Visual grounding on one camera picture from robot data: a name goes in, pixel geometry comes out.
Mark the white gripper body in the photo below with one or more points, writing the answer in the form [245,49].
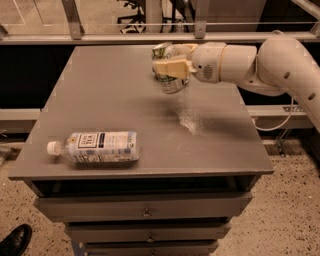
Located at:
[206,62]

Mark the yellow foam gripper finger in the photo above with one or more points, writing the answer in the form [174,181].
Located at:
[185,49]
[178,67]

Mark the white green 7up can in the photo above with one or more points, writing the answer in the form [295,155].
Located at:
[169,85]

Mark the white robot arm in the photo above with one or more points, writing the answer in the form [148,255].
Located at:
[280,65]

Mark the black office chair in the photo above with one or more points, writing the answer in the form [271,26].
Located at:
[133,23]

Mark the grey drawer cabinet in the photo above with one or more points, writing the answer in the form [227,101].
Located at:
[200,156]

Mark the clear plastic water bottle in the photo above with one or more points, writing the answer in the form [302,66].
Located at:
[97,147]

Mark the black leather shoe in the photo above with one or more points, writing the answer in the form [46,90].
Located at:
[17,241]

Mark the metal railing frame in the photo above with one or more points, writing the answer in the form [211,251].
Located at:
[94,22]

